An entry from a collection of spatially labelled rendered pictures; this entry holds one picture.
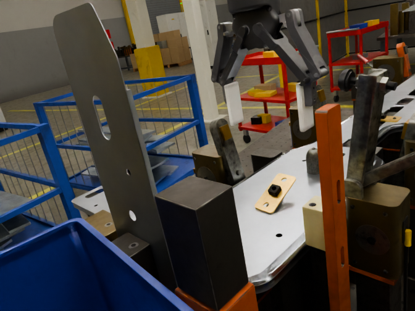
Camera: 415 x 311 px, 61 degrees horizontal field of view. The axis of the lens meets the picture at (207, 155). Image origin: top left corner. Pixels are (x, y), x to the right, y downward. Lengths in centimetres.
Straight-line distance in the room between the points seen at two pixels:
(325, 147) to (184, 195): 20
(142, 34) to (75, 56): 763
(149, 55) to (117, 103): 763
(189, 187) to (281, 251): 28
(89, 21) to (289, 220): 39
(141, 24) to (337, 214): 772
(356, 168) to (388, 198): 5
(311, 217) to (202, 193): 26
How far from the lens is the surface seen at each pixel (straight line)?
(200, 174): 79
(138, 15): 804
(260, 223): 57
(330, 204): 42
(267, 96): 359
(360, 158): 50
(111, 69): 35
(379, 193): 53
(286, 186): 62
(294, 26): 50
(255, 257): 50
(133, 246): 43
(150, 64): 798
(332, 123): 39
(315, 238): 49
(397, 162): 50
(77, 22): 38
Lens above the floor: 130
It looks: 20 degrees down
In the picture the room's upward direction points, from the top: 11 degrees counter-clockwise
